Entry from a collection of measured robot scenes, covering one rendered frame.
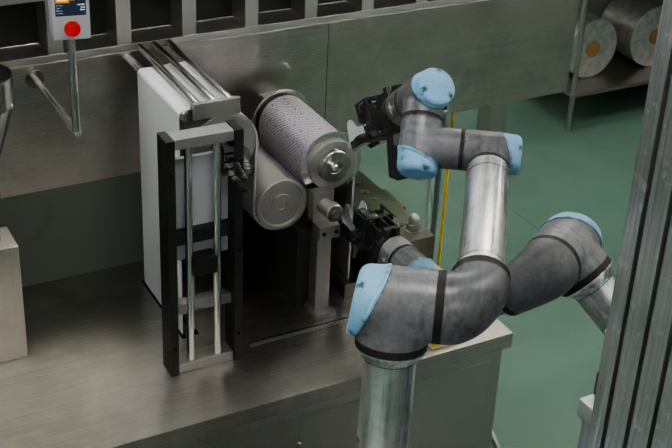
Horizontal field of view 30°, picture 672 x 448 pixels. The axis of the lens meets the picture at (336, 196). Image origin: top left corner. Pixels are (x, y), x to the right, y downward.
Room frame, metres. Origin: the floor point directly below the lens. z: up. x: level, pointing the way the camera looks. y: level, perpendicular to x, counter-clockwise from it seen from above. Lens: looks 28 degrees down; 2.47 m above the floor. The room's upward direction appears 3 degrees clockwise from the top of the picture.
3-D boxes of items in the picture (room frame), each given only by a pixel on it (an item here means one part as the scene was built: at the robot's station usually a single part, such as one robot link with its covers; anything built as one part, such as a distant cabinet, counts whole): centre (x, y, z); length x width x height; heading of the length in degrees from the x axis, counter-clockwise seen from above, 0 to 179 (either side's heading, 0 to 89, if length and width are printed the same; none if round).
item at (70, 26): (2.19, 0.51, 1.66); 0.07 x 0.07 x 0.10; 19
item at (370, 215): (2.37, -0.10, 1.12); 0.12 x 0.08 x 0.09; 29
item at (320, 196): (2.38, 0.02, 1.05); 0.06 x 0.05 x 0.31; 29
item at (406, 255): (2.23, -0.17, 1.11); 0.11 x 0.08 x 0.09; 29
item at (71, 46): (2.20, 0.51, 1.51); 0.02 x 0.02 x 0.20
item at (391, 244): (2.29, -0.13, 1.11); 0.08 x 0.05 x 0.08; 119
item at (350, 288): (2.57, 0.02, 0.92); 0.28 x 0.04 x 0.04; 29
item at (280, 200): (2.49, 0.18, 1.17); 0.26 x 0.12 x 0.12; 29
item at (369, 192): (2.66, -0.07, 1.00); 0.40 x 0.16 x 0.06; 29
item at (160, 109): (2.41, 0.38, 1.17); 0.34 x 0.05 x 0.54; 29
